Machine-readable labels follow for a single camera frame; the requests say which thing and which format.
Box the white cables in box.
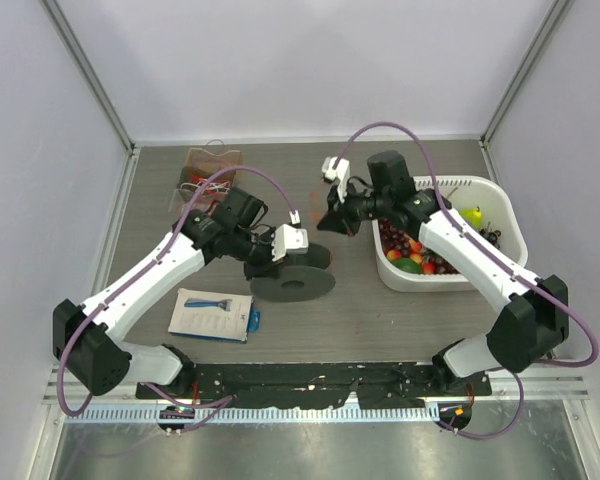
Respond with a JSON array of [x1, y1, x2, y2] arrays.
[[181, 177, 231, 197]]

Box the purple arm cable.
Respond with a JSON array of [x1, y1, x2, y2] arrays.
[[337, 121, 600, 442], [59, 165, 304, 435]]

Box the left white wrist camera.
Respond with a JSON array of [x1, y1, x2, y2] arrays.
[[271, 210, 309, 262]]

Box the grey cable spool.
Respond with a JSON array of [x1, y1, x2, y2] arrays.
[[250, 266, 336, 303]]

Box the clear cable box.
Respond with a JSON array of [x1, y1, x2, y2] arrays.
[[169, 139, 243, 214]]

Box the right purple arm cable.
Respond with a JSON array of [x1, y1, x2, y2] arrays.
[[337, 121, 600, 442]]

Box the dark grape bunch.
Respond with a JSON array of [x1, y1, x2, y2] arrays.
[[479, 228, 502, 249]]

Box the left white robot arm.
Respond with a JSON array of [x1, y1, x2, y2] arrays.
[[52, 187, 335, 399]]

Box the green avocado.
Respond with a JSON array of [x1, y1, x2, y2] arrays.
[[392, 258, 422, 275]]

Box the blue razor package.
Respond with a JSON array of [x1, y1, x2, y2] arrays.
[[168, 288, 261, 343]]

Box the orange thin cable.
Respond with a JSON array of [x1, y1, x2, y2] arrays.
[[307, 187, 337, 266]]

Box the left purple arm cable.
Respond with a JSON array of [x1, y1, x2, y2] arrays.
[[59, 165, 304, 435]]

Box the red grape bunch left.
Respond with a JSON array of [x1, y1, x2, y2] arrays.
[[378, 219, 413, 255]]

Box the white plastic basket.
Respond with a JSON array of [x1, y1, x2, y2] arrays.
[[372, 176, 534, 306]]

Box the small peach fruits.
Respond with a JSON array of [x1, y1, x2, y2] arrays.
[[385, 242, 425, 264]]

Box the aluminium frame rail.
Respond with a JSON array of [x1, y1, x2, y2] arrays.
[[64, 367, 590, 409]]

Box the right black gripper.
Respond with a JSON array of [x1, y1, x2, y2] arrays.
[[319, 178, 392, 237]]

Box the white slotted cable duct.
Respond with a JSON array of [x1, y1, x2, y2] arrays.
[[66, 402, 439, 425]]

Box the green pear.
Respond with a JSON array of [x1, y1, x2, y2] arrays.
[[460, 207, 483, 230]]

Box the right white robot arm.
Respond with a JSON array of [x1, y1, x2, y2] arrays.
[[317, 151, 569, 395]]

